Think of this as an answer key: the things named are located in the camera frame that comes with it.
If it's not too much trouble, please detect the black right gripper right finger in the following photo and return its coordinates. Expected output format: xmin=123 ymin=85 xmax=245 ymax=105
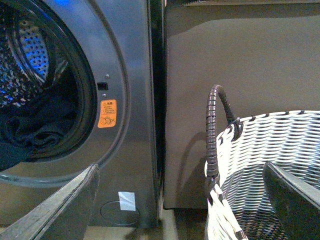
xmin=262 ymin=161 xmax=320 ymax=240

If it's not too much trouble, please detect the white woven laundry basket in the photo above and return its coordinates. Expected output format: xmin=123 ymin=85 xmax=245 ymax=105
xmin=205 ymin=110 xmax=320 ymax=240

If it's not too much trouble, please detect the dark wrapped basket handle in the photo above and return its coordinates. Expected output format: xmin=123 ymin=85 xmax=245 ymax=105
xmin=205 ymin=85 xmax=243 ymax=190

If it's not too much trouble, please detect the orange warning sticker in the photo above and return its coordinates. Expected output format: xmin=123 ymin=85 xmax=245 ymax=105
xmin=97 ymin=99 xmax=117 ymax=129

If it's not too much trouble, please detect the stainless steel washer drum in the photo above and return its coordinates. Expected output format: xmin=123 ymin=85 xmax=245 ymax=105
xmin=0 ymin=2 xmax=69 ymax=108

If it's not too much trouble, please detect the grey front-load washing machine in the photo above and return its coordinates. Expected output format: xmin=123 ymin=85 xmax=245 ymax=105
xmin=0 ymin=0 xmax=164 ymax=228

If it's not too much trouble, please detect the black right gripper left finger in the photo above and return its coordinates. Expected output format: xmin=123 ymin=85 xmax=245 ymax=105
xmin=0 ymin=163 xmax=100 ymax=240

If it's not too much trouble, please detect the dark navy garment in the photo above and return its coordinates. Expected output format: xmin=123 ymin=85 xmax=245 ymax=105
xmin=0 ymin=84 xmax=79 ymax=171

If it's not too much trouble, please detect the white rectangular sticker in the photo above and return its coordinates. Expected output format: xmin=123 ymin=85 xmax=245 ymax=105
xmin=118 ymin=191 xmax=136 ymax=212

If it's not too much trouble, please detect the dark grey cabinet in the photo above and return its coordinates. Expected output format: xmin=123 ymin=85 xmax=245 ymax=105
xmin=164 ymin=0 xmax=320 ymax=209

